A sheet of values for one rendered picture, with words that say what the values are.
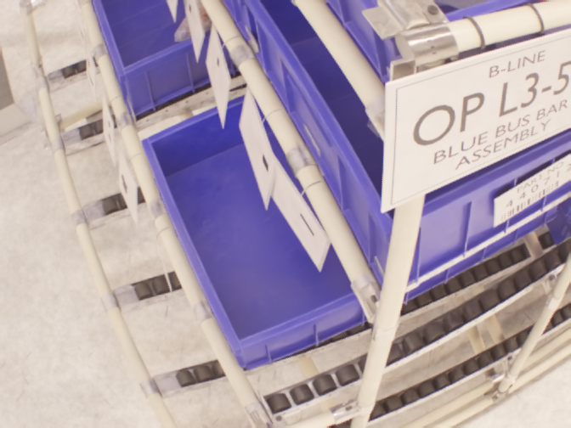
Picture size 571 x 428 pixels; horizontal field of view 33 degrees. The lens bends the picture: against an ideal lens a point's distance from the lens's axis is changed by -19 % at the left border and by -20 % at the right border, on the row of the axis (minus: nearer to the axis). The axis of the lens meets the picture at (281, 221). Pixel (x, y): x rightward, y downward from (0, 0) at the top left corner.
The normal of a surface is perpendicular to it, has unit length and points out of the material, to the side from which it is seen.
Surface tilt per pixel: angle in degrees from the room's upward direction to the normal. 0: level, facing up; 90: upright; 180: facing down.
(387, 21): 0
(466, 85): 90
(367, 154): 4
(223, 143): 90
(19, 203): 0
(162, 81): 90
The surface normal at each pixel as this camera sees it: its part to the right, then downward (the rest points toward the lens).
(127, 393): -0.01, -0.46
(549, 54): 0.40, 0.81
